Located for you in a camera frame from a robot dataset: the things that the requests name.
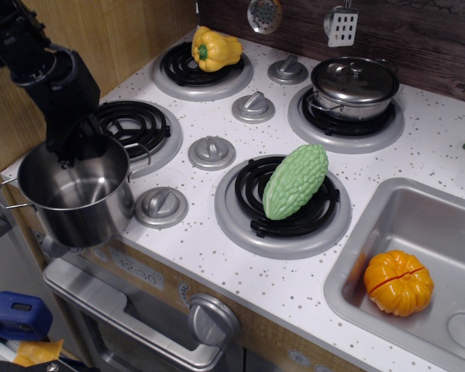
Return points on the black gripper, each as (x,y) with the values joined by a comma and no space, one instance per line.
(68,96)

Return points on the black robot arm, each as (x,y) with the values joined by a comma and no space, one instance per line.
(23,43)

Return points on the front left stove burner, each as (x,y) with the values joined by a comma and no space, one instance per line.
(151,134)

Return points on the stove burner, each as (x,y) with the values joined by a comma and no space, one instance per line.
(176,74)
(313,229)
(151,134)
(344,136)

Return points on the back left stove burner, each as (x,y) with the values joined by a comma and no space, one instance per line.
(176,74)

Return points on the back right stove burner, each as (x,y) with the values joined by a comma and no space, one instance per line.
(344,136)

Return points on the front right stove burner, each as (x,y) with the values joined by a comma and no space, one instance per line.
(313,229)

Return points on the lidded steel pot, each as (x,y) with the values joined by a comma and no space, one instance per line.
(352,88)

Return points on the grey knob front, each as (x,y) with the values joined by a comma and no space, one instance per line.
(161,207)

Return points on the grey knob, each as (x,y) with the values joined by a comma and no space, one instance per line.
(161,207)
(288,71)
(253,109)
(211,153)

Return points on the left oven dial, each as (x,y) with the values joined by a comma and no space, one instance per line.
(55,250)

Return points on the oven dial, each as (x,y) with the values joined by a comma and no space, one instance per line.
(55,250)
(210,321)

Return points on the oven clock display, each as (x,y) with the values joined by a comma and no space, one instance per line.
(139,270)

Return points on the grey knob middle lower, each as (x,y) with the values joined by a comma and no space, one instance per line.
(211,153)

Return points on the yellow toy bell pepper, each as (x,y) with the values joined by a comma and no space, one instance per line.
(213,51)

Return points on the grey knob middle upper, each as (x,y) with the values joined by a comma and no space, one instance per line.
(253,109)

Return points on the blue clamp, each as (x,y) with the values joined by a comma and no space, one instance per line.
(23,317)

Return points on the yellow cloth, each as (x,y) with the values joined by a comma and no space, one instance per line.
(30,353)

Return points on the right oven dial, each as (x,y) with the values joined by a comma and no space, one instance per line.
(210,321)

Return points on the green toy bitter gourd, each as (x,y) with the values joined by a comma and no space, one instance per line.
(295,180)

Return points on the grey knob back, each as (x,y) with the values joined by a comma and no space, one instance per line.
(288,71)

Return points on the hanging steel strainer ladle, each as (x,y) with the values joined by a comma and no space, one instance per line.
(264,16)

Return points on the hanging slotted spatula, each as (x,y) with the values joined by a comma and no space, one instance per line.
(340,25)

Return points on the grey toy sink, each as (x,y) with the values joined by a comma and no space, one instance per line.
(429,224)

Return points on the orange toy pumpkin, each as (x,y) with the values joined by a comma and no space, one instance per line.
(398,283)

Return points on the grey oven door handle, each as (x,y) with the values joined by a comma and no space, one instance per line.
(129,330)

